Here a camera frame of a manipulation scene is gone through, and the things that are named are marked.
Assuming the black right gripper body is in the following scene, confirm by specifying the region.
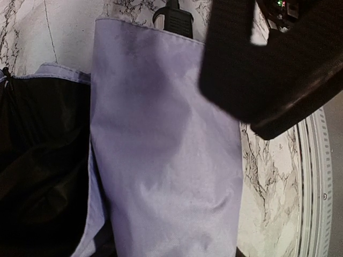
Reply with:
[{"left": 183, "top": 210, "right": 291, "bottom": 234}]
[{"left": 199, "top": 1, "right": 342, "bottom": 140}]

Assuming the lilac folding umbrella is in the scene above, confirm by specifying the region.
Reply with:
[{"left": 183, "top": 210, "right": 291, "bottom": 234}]
[{"left": 1, "top": 19, "right": 243, "bottom": 256}]

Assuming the patterned plate under bowl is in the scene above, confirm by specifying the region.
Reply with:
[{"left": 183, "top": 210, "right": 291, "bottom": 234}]
[{"left": 295, "top": 108, "right": 333, "bottom": 256}]

